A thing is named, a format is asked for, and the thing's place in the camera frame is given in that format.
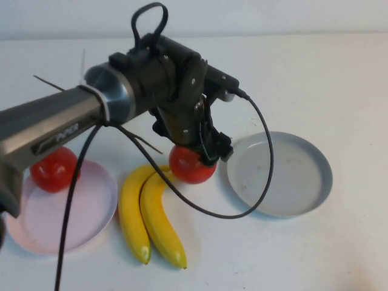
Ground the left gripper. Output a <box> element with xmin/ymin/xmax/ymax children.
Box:
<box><xmin>151</xmin><ymin>96</ymin><xmax>234</xmax><ymax>166</ymax></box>

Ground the red apple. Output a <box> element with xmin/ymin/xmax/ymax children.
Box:
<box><xmin>169</xmin><ymin>145</ymin><xmax>218</xmax><ymax>185</ymax></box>
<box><xmin>29</xmin><ymin>146</ymin><xmax>81</xmax><ymax>193</ymax></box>

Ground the yellow banana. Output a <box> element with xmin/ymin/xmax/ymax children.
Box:
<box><xmin>118</xmin><ymin>165</ymin><xmax>170</xmax><ymax>265</ymax></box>
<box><xmin>139</xmin><ymin>171</ymin><xmax>188</xmax><ymax>270</ymax></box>

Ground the grey-blue round plate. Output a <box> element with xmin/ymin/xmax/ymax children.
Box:
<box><xmin>226</xmin><ymin>131</ymin><xmax>333</xmax><ymax>218</ymax></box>

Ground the pink round plate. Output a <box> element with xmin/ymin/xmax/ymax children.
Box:
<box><xmin>5</xmin><ymin>159</ymin><xmax>119</xmax><ymax>255</ymax></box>

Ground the black zip tie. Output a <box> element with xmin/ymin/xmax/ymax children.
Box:
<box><xmin>33</xmin><ymin>75</ymin><xmax>66</xmax><ymax>92</ymax></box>
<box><xmin>121</xmin><ymin>125</ymin><xmax>163</xmax><ymax>155</ymax></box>

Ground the white zip tie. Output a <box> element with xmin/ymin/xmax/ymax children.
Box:
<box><xmin>77</xmin><ymin>48</ymin><xmax>112</xmax><ymax>125</ymax></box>

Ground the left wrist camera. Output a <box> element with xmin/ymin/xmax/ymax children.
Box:
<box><xmin>206</xmin><ymin>67</ymin><xmax>240</xmax><ymax>102</ymax></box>

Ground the black cable loop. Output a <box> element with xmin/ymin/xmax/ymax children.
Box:
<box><xmin>132</xmin><ymin>2</ymin><xmax>169</xmax><ymax>46</ymax></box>

